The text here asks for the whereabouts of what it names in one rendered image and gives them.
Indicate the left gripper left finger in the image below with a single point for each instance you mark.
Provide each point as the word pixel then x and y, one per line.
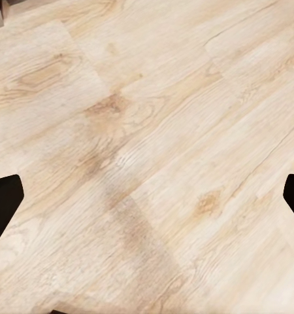
pixel 11 195

